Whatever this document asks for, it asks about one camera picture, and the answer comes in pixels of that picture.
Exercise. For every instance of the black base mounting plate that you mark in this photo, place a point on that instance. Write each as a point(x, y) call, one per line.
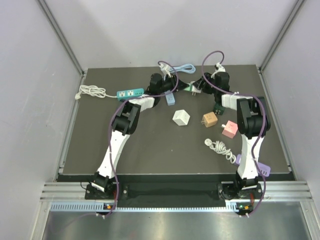
point(213, 190)

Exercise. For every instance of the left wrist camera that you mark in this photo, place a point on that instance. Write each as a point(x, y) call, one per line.
point(165, 69)

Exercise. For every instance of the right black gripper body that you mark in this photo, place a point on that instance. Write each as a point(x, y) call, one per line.
point(208, 88)

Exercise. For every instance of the left aluminium frame post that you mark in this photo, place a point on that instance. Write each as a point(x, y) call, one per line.
point(60, 35)

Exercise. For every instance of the pink cube plug adapter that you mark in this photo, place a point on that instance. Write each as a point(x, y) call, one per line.
point(230, 129)

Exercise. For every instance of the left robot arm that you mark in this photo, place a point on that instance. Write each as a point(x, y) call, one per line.
point(124, 123)

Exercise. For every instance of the slotted cable duct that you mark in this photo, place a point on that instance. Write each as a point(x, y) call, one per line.
point(103, 207)

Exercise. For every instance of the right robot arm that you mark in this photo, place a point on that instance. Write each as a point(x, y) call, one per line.
point(253, 122)

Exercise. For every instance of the orange cube adapter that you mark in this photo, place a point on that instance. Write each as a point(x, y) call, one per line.
point(209, 119)

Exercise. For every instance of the purple power strip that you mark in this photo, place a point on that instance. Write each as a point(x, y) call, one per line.
point(265, 169)

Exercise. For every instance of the teal power strip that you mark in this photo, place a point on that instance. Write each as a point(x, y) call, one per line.
point(130, 93)

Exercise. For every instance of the small green cube adapter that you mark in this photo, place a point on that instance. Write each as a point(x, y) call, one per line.
point(188, 88)

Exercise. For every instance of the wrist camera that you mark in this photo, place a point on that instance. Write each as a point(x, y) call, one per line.
point(165, 69)
point(218, 69)

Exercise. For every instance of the white cube adapter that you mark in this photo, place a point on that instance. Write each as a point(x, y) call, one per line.
point(181, 117)
point(193, 89)

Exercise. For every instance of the right aluminium frame post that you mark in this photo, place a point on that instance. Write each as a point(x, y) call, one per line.
point(298, 4)

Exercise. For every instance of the light blue power strip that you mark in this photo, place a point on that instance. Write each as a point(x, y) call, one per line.
point(170, 99)

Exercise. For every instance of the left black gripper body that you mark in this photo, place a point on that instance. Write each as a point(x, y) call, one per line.
point(169, 84)

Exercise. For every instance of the aluminium frame post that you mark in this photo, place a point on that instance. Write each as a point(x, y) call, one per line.
point(60, 35)
point(298, 4)

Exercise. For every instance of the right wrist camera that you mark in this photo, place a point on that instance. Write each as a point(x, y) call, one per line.
point(218, 69)

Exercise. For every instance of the dark green cube adapter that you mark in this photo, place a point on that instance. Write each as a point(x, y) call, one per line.
point(218, 109)

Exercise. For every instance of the front aluminium rail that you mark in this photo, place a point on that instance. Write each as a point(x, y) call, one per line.
point(277, 191)

